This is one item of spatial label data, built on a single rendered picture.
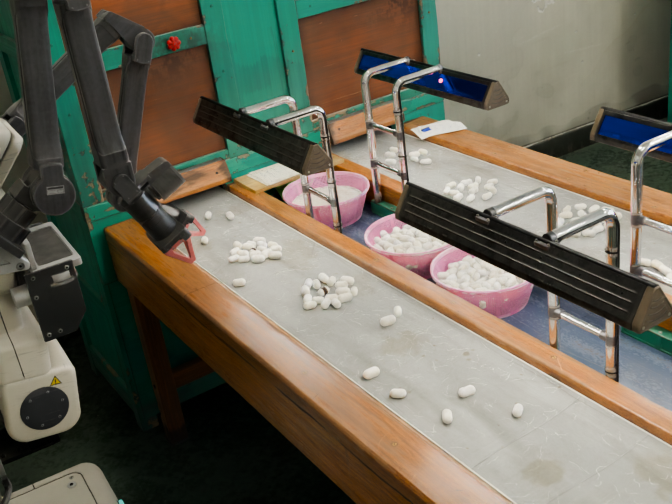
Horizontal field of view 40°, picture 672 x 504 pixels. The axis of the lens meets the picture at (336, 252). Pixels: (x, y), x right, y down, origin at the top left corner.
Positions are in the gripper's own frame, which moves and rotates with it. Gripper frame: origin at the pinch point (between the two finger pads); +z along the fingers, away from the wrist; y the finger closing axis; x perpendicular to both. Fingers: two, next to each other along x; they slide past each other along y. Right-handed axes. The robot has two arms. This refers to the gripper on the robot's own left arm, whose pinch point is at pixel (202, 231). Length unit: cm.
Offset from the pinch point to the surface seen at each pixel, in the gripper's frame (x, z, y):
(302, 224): -12.7, 28.8, 1.3
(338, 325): 2, 15, -48
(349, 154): -39, 63, 42
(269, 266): 0.4, 17.2, -9.7
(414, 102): -66, 83, 48
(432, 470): 11, 0, -104
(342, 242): -13.8, 29.8, -17.0
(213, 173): -13.1, 19.8, 42.6
